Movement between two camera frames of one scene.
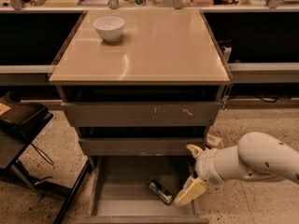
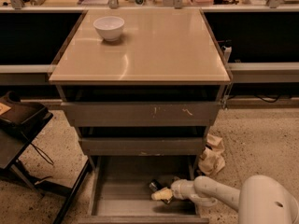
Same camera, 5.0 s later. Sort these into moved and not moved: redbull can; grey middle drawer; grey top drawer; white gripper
Moved: white gripper
Not moved: redbull can; grey middle drawer; grey top drawer
